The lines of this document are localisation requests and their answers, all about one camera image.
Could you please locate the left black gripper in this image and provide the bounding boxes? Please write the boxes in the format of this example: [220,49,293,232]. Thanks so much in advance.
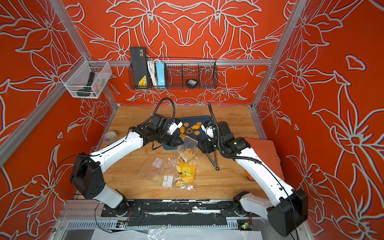
[156,131,186,149]

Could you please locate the metal kitchen tongs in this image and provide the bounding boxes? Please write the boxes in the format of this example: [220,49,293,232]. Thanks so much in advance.
[207,152,220,171]

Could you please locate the clear bag yellow dog print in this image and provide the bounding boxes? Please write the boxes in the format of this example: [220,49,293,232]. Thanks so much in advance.
[177,136,198,163]

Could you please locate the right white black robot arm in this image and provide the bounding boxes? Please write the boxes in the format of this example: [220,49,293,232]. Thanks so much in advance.
[198,113,309,240]

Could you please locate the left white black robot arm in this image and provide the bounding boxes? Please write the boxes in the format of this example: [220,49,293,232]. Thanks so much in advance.
[70,111,184,216]

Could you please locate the teal plastic tray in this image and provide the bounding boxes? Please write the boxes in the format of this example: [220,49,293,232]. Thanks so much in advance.
[173,116,212,141]

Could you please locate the clear tape roll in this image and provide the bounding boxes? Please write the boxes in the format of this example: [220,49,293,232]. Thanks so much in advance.
[103,131,119,143]

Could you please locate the orange plastic tool case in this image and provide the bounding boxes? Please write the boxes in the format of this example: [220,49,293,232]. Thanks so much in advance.
[245,138,285,181]

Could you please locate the small black round device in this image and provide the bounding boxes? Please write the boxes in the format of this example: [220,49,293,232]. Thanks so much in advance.
[186,79,199,89]

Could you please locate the light blue box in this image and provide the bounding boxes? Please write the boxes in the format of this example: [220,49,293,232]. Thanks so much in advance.
[156,62,166,88]

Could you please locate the black box yellow label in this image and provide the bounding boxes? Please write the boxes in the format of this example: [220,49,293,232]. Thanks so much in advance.
[130,47,149,89]

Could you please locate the brown heart ring cookie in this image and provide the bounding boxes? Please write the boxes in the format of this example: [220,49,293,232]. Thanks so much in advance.
[186,128,194,135]

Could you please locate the black wire wall basket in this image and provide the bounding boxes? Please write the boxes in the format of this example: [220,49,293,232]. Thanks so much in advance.
[128,58,219,90]

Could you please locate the white coiled cable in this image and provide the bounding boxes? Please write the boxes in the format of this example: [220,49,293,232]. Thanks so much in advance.
[147,58,159,88]

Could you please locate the black mounting base rail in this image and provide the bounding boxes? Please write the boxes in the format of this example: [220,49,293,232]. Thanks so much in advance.
[100,199,262,219]

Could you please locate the dark green tool handle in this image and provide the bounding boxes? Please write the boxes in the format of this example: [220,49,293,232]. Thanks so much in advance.
[77,72,95,97]

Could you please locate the clear acrylic wall bin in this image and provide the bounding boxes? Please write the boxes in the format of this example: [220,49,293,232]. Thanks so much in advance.
[60,56,112,99]

